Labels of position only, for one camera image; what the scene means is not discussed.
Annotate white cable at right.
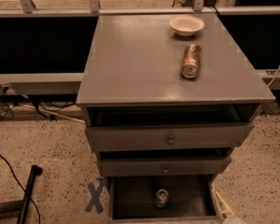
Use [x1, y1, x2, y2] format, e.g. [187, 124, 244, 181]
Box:
[266, 49, 280, 89]

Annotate blue tape cross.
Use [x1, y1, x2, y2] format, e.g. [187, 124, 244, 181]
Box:
[85, 177, 105, 214]

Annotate grey bottom drawer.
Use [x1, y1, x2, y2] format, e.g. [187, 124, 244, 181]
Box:
[109, 175, 222, 224]

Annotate brown soda can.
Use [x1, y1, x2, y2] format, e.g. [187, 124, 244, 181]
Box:
[181, 44, 202, 78]

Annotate black metal stand leg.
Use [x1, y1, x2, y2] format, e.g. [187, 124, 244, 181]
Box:
[0, 165, 43, 224]

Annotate grey wooden drawer cabinet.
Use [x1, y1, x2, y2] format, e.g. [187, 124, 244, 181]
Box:
[76, 13, 276, 185]

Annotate grey middle drawer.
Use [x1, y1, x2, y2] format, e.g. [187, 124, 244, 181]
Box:
[97, 148, 231, 177]

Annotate grey metal rail frame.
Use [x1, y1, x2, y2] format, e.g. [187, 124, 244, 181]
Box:
[0, 0, 280, 95]

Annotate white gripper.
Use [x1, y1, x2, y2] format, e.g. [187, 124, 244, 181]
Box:
[215, 191, 246, 224]

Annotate black cable bundle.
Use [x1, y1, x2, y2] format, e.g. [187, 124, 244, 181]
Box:
[0, 86, 77, 121]

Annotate black floor cable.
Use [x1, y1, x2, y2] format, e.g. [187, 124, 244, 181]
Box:
[0, 147, 42, 224]

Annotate grey drawer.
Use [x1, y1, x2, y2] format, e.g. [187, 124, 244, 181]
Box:
[109, 175, 222, 224]
[97, 148, 231, 177]
[86, 105, 253, 152]

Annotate white paper bowl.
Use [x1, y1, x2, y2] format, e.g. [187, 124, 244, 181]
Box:
[169, 15, 204, 36]

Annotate grey top drawer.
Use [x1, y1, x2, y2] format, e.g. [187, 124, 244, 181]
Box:
[86, 105, 253, 152]

